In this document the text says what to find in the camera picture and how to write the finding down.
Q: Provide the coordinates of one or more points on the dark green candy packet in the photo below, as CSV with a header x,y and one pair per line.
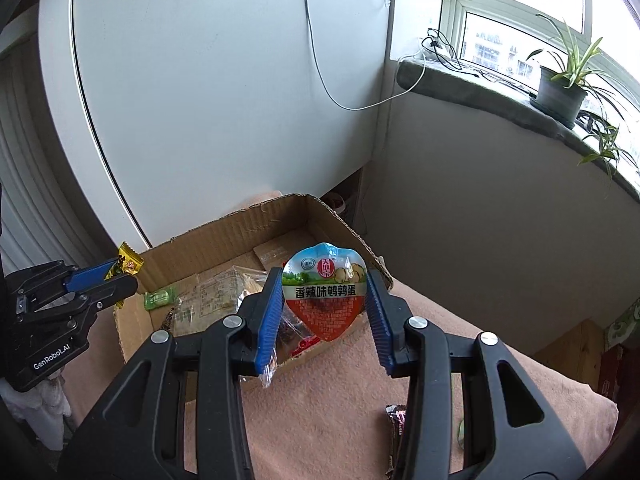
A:
x,y
164,297

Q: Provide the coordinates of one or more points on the green shopping bag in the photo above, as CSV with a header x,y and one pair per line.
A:
x,y
625,329

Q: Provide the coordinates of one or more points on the white window frame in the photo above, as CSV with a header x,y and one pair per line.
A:
x,y
499,34

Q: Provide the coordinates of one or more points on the small spider plant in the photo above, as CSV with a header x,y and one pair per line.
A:
x,y
606,152

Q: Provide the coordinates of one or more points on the grey windowsill cover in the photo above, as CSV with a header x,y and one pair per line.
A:
x,y
430,80

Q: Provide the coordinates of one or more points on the yellow ball candy green wrapper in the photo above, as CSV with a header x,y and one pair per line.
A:
x,y
461,434

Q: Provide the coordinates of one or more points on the white cabinet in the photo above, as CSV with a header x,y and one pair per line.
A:
x,y
172,113

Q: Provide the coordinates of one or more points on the brown cardboard box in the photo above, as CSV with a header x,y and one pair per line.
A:
x,y
251,241

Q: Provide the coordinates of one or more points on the quail egg snack pouch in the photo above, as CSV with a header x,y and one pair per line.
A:
x,y
325,287

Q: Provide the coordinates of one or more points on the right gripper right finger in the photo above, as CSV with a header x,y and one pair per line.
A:
x,y
511,430

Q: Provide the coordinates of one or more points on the brown Snickers bar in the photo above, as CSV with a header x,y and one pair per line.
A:
x,y
396,414

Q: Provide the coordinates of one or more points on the cracker pack clear wrapper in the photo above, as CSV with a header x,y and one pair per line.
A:
x,y
211,299

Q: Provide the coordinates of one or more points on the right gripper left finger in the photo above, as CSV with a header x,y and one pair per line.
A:
x,y
175,410

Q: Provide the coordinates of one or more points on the yellow candy packet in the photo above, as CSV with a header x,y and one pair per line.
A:
x,y
125,267

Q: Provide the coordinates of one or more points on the potted spider plant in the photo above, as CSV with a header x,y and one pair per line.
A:
x,y
576,75

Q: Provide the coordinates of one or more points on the white cloth glove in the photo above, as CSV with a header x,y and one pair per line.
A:
x,y
44,407

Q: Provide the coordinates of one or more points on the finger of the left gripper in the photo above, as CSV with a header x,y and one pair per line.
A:
x,y
102,294
86,278

